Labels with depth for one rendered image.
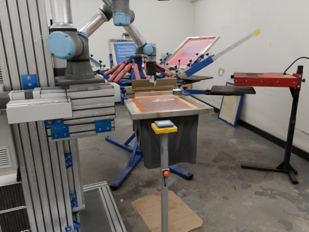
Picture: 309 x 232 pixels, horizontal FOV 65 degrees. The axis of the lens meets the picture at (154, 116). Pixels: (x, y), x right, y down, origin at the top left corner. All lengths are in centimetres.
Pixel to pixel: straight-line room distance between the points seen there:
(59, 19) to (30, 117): 45
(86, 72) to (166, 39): 529
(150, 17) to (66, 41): 535
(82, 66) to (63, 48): 18
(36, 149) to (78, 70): 56
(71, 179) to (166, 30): 528
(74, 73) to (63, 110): 21
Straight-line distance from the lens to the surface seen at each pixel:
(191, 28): 671
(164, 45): 647
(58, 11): 119
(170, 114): 163
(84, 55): 130
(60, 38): 115
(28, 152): 159
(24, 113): 119
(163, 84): 216
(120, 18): 111
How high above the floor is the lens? 141
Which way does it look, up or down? 16 degrees down
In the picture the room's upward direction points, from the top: 1 degrees counter-clockwise
